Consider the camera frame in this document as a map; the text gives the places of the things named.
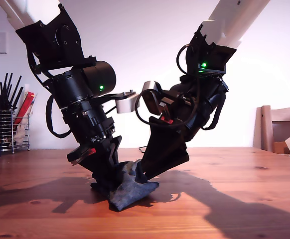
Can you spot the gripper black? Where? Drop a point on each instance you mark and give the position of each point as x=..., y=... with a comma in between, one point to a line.
x=194, y=114
x=90, y=124

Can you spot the grey navy argyle sock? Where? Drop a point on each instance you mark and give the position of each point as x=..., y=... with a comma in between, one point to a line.
x=132, y=196
x=140, y=174

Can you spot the white paper packet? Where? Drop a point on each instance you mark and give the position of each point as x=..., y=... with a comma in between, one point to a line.
x=21, y=132

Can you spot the red white packet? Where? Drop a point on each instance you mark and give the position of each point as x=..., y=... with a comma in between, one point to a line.
x=26, y=104

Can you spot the wooden chair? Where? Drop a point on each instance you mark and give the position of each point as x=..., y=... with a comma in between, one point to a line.
x=265, y=129

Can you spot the black stick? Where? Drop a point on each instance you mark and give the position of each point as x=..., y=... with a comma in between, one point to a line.
x=9, y=87
x=5, y=87
x=16, y=88

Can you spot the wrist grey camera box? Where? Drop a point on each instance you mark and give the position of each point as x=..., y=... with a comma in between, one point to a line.
x=152, y=97
x=125, y=104

